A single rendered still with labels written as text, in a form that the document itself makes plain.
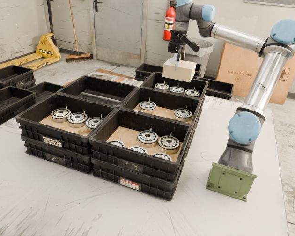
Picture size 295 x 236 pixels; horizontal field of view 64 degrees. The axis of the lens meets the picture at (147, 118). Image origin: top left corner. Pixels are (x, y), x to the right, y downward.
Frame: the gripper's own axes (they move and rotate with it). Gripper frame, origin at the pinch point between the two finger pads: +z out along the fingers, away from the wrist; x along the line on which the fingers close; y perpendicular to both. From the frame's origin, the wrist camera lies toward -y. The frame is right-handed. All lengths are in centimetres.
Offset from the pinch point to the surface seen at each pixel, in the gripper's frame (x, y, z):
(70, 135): 61, 31, 17
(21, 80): -33, 166, 55
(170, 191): 59, -16, 33
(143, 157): 61, -3, 18
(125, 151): 61, 5, 17
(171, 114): 9.2, -0.5, 26.7
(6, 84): -16, 167, 52
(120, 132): 38, 19, 27
